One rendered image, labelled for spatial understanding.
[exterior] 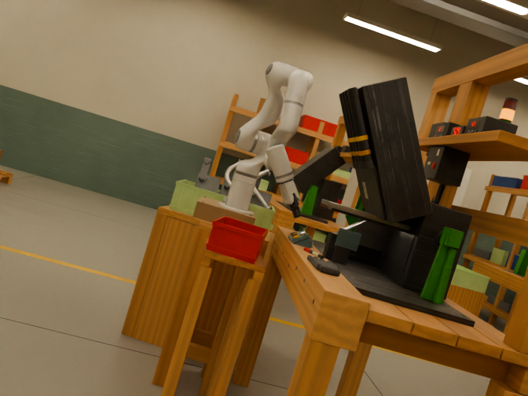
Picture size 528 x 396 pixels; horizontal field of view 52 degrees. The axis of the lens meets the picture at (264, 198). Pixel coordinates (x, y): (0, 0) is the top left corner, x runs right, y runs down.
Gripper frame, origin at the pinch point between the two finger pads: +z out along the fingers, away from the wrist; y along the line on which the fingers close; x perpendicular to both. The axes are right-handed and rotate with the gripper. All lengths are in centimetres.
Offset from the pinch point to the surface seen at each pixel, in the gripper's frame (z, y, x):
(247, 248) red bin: 2.2, 18.3, -31.2
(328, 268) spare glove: 10, 60, -17
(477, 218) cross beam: 23, 40, 61
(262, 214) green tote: 9, -81, 8
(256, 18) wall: -204, -654, 272
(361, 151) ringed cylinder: -22, 48, 15
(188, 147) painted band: -37, -687, 95
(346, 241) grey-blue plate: 13.0, 28.4, 6.2
